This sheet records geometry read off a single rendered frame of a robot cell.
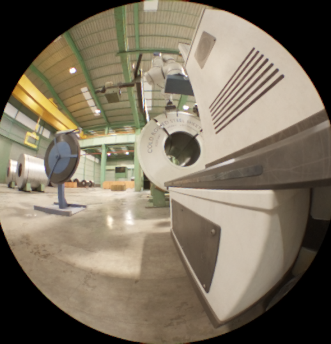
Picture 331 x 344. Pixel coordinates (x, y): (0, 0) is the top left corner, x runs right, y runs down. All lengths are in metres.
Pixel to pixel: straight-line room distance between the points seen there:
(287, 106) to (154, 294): 0.44
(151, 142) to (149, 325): 1.48
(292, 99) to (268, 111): 0.04
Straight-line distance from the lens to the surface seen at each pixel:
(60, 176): 1.49
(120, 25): 3.54
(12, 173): 6.88
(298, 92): 0.17
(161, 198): 1.51
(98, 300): 0.37
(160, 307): 0.34
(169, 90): 0.92
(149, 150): 1.38
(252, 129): 0.19
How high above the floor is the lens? 0.30
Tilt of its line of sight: 7 degrees up
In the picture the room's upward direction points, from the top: 2 degrees counter-clockwise
